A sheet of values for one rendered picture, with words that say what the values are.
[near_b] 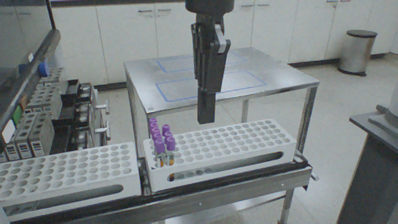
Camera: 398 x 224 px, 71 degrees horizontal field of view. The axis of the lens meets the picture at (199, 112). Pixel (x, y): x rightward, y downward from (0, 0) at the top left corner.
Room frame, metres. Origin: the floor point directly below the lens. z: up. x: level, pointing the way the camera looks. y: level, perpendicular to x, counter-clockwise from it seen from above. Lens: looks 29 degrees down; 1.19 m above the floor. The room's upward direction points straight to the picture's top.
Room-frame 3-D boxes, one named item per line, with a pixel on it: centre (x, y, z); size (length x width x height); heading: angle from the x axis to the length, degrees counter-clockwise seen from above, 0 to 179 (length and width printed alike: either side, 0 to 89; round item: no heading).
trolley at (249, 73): (0.98, -0.06, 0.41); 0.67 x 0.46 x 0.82; 111
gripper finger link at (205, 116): (0.45, -0.01, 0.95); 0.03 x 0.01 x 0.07; 107
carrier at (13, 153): (0.49, 0.38, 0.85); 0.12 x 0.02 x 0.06; 17
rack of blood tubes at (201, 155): (0.46, -0.04, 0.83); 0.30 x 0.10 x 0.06; 107
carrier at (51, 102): (0.65, 0.38, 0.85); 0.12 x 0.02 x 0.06; 16
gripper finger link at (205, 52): (0.44, -0.02, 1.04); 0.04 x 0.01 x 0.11; 107
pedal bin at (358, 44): (3.14, -1.82, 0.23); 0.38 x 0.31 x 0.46; 17
